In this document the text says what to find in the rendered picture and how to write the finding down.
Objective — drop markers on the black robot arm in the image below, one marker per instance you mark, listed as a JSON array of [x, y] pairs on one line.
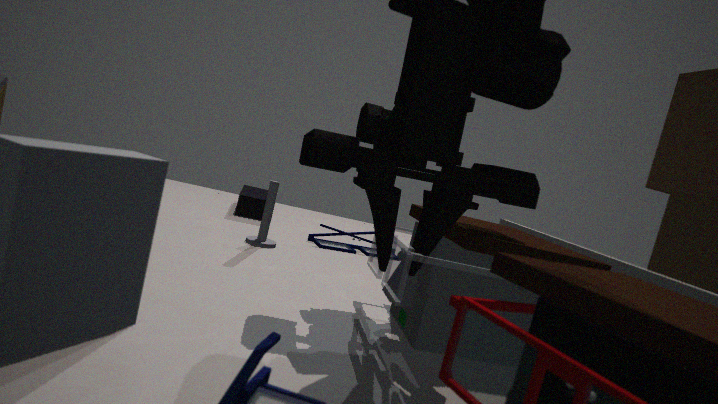
[[496, 46]]

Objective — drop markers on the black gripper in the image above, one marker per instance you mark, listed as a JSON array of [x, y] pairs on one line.
[[427, 124]]

